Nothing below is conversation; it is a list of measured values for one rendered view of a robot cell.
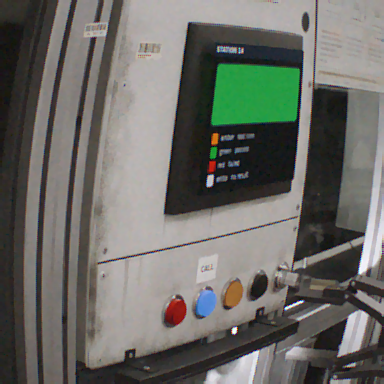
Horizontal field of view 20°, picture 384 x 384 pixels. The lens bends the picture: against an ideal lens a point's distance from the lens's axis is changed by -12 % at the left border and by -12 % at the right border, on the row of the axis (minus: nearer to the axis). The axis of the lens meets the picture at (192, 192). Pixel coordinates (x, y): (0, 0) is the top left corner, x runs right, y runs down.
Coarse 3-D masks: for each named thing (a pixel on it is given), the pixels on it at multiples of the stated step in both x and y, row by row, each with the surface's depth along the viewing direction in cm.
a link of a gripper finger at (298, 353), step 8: (288, 352) 142; (296, 352) 142; (304, 352) 142; (312, 352) 142; (320, 352) 142; (328, 352) 141; (336, 352) 141; (304, 360) 141; (312, 360) 140; (320, 360) 140; (328, 360) 139
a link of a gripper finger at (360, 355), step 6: (366, 348) 139; (372, 348) 137; (378, 348) 135; (348, 354) 140; (354, 354) 138; (360, 354) 137; (366, 354) 137; (372, 354) 136; (378, 354) 135; (342, 360) 139; (348, 360) 138; (354, 360) 138; (360, 360) 137; (330, 366) 139; (336, 366) 139; (342, 366) 139
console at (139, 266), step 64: (128, 0) 106; (192, 0) 115; (256, 0) 126; (128, 64) 108; (192, 64) 115; (128, 128) 111; (192, 128) 118; (128, 192) 113; (192, 192) 120; (256, 192) 131; (128, 256) 115; (192, 256) 125; (256, 256) 137; (128, 320) 117; (192, 320) 128
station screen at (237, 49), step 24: (216, 48) 116; (240, 48) 121; (264, 48) 125; (216, 72) 117; (288, 120) 133; (216, 144) 120; (240, 144) 124; (264, 144) 129; (288, 144) 134; (216, 168) 121; (240, 168) 125; (264, 168) 130; (288, 168) 135; (216, 192) 122
